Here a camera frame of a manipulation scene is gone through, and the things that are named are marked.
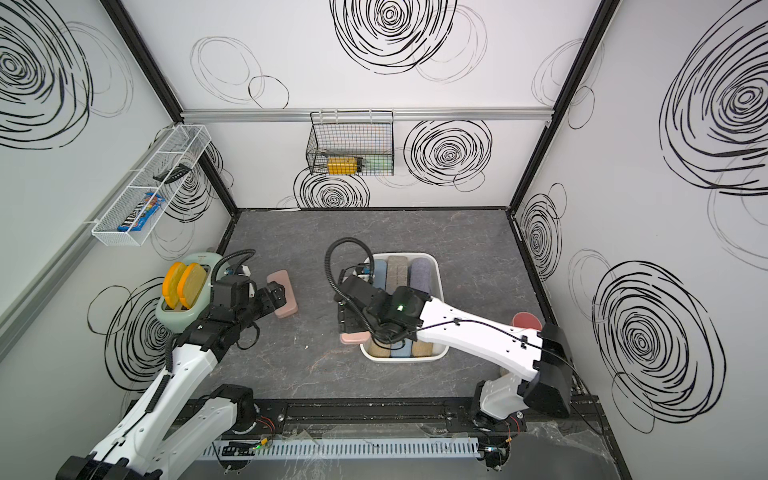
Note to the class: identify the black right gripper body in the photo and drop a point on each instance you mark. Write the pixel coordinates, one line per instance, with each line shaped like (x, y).
(351, 319)

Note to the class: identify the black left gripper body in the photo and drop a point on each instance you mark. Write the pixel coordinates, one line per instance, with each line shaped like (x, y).
(263, 304)

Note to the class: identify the pink glasses case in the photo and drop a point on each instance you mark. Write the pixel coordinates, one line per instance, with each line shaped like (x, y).
(356, 338)
(290, 306)

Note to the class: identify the blue glasses case narrow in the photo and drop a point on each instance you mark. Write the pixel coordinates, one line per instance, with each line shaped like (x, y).
(380, 274)

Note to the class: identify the beige grey glasses case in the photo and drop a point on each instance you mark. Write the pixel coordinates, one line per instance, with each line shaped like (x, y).
(397, 273)

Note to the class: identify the lavender glasses case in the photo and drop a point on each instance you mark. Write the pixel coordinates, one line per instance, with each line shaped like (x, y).
(420, 275)

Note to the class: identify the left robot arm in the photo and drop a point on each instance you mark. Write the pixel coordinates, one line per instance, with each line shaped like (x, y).
(146, 444)

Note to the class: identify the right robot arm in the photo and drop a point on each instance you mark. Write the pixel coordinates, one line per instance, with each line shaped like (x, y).
(538, 363)

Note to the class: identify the white plastic storage box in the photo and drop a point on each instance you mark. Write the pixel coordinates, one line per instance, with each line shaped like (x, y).
(440, 350)

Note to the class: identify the orange toast slice right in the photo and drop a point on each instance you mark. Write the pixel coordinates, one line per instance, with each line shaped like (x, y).
(191, 284)

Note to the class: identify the orange toast slice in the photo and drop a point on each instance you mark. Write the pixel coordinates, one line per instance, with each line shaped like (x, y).
(191, 284)
(170, 284)

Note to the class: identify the green toaster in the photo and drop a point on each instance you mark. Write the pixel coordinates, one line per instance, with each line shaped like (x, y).
(178, 319)

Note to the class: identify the orange toast slice left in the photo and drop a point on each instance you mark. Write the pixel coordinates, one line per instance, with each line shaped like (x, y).
(170, 284)

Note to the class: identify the yellow item in basket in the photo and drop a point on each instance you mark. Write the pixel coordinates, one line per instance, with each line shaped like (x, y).
(339, 166)

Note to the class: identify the green item in basket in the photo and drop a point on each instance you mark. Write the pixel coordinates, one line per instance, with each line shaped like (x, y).
(377, 165)

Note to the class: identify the blue snack packet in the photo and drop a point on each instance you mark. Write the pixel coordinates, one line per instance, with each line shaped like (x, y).
(149, 204)

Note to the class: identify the black remote on shelf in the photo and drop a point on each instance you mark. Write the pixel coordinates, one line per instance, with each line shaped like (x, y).
(172, 175)

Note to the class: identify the pink cup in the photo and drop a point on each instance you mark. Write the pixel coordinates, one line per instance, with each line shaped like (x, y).
(527, 320)

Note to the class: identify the white slotted cable duct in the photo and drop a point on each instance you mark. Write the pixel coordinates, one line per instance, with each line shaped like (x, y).
(345, 449)

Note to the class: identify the white wire wall shelf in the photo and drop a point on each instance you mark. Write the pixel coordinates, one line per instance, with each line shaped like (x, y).
(180, 144)

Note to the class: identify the black wire wall basket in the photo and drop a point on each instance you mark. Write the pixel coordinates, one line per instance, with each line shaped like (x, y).
(348, 133)

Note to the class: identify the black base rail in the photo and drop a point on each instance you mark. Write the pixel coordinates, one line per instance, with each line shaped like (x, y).
(442, 414)

